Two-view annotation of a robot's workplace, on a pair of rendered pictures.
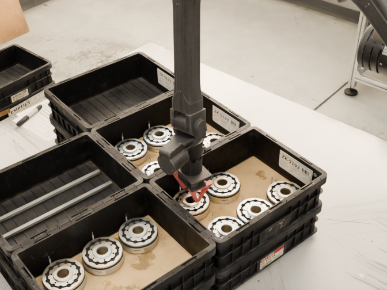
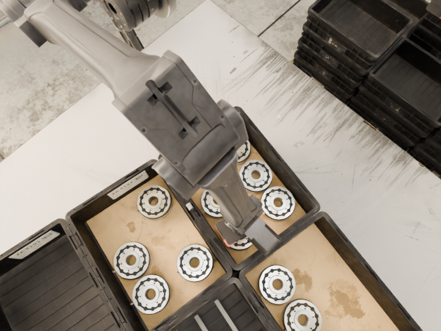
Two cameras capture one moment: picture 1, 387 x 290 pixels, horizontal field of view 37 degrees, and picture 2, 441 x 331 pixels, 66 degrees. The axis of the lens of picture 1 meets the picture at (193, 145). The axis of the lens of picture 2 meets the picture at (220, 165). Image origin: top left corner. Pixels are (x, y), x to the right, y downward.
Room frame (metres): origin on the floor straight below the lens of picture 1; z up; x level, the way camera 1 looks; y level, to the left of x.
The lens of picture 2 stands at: (1.21, 0.15, 1.86)
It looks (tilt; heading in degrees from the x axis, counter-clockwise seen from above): 71 degrees down; 274
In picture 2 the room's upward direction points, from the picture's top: 1 degrees counter-clockwise
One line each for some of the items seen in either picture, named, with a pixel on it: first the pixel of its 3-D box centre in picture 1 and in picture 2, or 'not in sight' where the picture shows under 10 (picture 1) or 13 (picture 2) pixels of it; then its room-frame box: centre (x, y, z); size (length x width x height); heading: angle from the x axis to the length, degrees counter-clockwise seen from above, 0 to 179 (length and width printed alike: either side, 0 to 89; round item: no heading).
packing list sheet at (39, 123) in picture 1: (62, 109); not in sight; (1.85, 0.50, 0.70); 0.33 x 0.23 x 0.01; 139
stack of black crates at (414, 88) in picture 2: not in sight; (403, 98); (0.33, -0.80, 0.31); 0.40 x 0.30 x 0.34; 139
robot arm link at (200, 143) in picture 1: (189, 147); not in sight; (1.17, 0.01, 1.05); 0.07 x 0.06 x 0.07; 139
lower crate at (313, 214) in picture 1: (236, 221); not in sight; (1.19, -0.12, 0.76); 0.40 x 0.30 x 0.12; 128
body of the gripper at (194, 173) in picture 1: (191, 163); (240, 222); (1.18, 0.01, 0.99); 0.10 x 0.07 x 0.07; 34
